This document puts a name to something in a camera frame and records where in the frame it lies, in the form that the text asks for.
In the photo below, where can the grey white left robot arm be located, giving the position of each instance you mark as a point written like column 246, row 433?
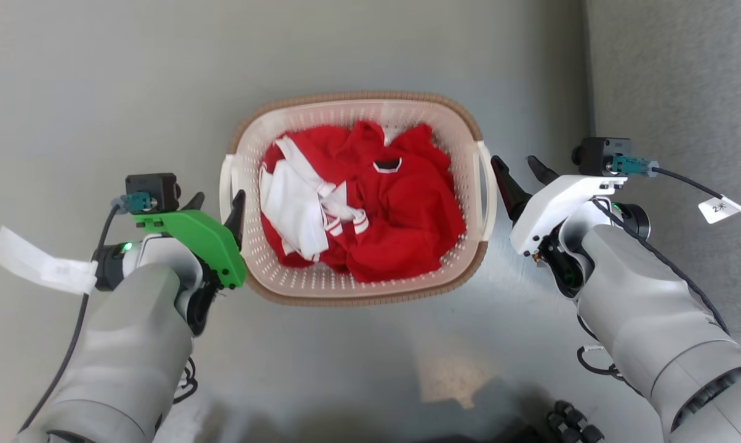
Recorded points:
column 124, row 351

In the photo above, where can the white garment with red stripes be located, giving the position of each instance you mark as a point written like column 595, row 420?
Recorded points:
column 293, row 206

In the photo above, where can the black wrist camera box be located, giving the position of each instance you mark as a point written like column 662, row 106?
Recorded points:
column 155, row 187
column 598, row 154

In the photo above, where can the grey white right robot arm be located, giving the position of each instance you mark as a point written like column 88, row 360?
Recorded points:
column 647, row 307

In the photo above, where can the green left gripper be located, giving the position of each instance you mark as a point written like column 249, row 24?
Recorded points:
column 207, row 243

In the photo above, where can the beige perforated plastic laundry basket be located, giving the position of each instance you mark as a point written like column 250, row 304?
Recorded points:
column 358, row 289

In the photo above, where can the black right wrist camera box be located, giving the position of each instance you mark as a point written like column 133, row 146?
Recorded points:
column 598, row 154

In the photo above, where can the grey fabric sofa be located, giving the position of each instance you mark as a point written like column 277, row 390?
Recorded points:
column 678, row 86

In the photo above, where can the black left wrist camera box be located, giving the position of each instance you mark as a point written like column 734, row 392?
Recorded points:
column 155, row 187

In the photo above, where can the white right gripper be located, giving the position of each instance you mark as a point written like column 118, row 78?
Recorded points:
column 549, row 209

